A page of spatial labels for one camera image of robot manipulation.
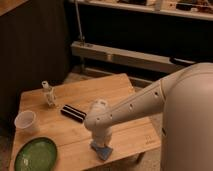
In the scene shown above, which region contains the green plate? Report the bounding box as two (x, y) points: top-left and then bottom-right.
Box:
(14, 137), (58, 171)

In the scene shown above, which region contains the grey metal shelf beam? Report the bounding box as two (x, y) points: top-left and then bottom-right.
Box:
(71, 41), (182, 73)

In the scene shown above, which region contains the black rectangular case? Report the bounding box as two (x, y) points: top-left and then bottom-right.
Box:
(61, 105), (86, 123)

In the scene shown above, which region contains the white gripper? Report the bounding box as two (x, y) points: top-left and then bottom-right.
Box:
(91, 128), (112, 148)

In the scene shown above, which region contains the upper cluttered shelf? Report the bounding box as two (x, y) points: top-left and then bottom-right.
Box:
(69, 0), (213, 21)

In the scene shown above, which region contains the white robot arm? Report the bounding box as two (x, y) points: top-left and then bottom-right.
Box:
(84, 63), (213, 171)

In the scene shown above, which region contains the wooden table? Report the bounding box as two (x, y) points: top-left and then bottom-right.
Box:
(20, 74), (160, 171)

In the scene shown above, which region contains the metal vertical pole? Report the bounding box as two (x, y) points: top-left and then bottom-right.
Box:
(74, 0), (85, 45)

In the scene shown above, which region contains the clear plastic cup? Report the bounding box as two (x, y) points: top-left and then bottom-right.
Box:
(14, 110), (37, 133)

